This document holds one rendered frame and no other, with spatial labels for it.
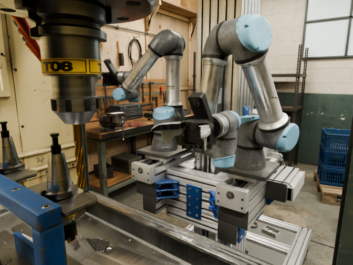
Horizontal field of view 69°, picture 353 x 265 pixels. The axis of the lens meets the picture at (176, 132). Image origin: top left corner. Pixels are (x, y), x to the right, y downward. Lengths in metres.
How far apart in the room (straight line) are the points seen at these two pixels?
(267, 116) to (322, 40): 3.84
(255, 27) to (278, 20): 4.12
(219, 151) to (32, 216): 0.60
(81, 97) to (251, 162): 0.99
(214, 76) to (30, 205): 0.72
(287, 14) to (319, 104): 1.55
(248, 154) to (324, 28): 3.82
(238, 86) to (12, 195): 1.09
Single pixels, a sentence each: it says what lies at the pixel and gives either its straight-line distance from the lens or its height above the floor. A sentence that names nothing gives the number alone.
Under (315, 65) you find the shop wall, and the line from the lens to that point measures 4.78.
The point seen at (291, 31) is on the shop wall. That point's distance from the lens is 4.91.
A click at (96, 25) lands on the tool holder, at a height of 1.47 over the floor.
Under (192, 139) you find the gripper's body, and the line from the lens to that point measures 0.72.
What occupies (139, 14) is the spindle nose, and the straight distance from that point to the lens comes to 0.28.
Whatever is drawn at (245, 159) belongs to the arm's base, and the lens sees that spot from 1.17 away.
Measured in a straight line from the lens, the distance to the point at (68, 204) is 0.49.
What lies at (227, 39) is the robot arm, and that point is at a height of 1.55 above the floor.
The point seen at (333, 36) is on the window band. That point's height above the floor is 2.05.
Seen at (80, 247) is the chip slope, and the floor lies 0.72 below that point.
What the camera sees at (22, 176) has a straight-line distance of 0.66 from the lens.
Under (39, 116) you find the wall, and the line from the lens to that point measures 1.37.
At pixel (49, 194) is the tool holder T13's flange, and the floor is 1.23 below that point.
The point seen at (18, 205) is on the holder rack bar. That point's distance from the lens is 0.51.
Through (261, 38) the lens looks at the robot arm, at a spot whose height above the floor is 1.55.
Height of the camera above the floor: 1.42
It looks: 12 degrees down
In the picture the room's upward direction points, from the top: straight up
